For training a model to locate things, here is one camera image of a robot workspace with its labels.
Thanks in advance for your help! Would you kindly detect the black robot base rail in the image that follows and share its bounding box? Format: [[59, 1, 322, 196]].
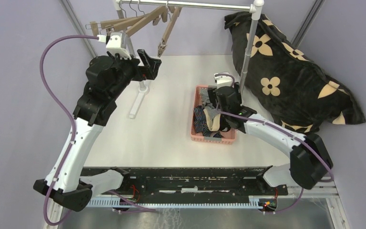
[[79, 167, 289, 206]]

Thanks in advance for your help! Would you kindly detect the beige hanger of striped underwear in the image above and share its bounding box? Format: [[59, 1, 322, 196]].
[[99, 12, 161, 36]]

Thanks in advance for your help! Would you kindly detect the black floral blanket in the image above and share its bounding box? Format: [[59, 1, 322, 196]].
[[224, 12, 366, 135]]

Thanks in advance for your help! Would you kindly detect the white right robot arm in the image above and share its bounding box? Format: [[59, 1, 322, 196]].
[[208, 84, 333, 195]]

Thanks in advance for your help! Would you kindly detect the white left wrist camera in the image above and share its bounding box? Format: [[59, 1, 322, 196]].
[[97, 32, 132, 60]]

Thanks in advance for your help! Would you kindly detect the empty beige clip hanger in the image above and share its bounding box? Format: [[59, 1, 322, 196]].
[[85, 18, 134, 36]]

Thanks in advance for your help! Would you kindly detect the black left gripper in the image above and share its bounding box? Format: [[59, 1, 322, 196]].
[[108, 49, 161, 100]]

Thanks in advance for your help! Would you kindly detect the beige hanger of grey underwear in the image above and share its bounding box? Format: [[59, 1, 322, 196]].
[[157, 7, 182, 57]]

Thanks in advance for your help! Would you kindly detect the grey striped underwear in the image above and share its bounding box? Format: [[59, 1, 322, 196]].
[[199, 87, 219, 120]]

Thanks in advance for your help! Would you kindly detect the metal clothes rack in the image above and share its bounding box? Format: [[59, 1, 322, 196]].
[[113, 0, 264, 119]]

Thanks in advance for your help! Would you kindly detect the beige hanger of black underwear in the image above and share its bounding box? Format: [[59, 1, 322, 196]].
[[125, 6, 168, 37]]

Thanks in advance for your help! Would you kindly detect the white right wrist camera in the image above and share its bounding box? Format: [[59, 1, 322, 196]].
[[214, 72, 235, 88]]

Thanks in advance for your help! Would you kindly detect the black underwear beige waistband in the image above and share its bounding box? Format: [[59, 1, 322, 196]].
[[203, 107, 231, 132]]

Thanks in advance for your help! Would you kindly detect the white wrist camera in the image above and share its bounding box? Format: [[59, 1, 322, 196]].
[[97, 32, 132, 60], [214, 72, 235, 88]]

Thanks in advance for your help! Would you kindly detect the dark blue striped underwear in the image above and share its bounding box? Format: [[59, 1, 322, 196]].
[[193, 106, 223, 138]]

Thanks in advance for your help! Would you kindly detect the pink plastic basket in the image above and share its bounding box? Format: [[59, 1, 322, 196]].
[[190, 85, 236, 145]]

